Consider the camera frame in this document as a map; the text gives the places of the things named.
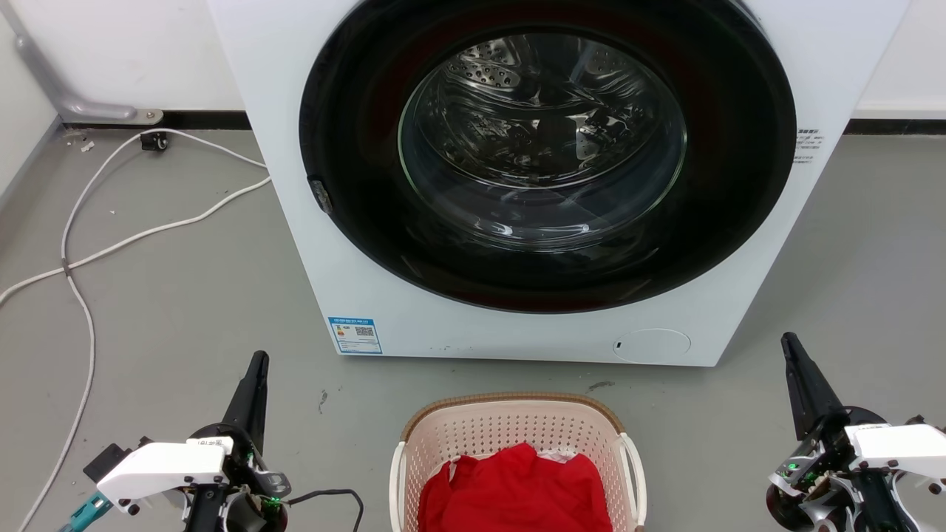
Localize white front-load washing machine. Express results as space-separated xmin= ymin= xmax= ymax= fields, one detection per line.
xmin=207 ymin=0 xmax=911 ymax=368

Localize blue energy label sticker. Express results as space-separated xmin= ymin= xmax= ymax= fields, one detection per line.
xmin=328 ymin=317 xmax=383 ymax=355

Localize white power cable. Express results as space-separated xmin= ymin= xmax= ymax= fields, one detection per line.
xmin=0 ymin=176 xmax=272 ymax=305
xmin=16 ymin=129 xmax=268 ymax=532

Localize black round washer door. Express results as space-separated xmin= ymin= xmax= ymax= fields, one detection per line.
xmin=299 ymin=0 xmax=797 ymax=314

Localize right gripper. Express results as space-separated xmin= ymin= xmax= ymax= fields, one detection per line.
xmin=766 ymin=332 xmax=888 ymax=532

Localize teal cable plug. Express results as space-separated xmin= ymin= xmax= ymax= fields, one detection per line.
xmin=58 ymin=493 xmax=113 ymax=532

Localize red garment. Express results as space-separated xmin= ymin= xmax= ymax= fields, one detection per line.
xmin=418 ymin=442 xmax=614 ymax=532

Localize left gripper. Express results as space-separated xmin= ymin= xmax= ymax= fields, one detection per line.
xmin=189 ymin=351 xmax=292 ymax=532

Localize beige perforated laundry basket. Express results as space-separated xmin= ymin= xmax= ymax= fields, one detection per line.
xmin=389 ymin=392 xmax=647 ymax=532

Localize grey wall pipe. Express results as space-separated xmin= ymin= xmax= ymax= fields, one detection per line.
xmin=0 ymin=0 xmax=164 ymax=124

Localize black baseboard strip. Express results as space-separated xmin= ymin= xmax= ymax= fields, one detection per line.
xmin=63 ymin=110 xmax=946 ymax=137

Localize round white filter cover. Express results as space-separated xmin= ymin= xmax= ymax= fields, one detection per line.
xmin=613 ymin=328 xmax=692 ymax=364

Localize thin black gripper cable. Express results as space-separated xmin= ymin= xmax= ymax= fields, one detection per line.
xmin=285 ymin=488 xmax=365 ymax=532

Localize small printed text sticker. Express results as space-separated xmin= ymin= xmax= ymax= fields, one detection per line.
xmin=795 ymin=127 xmax=823 ymax=165

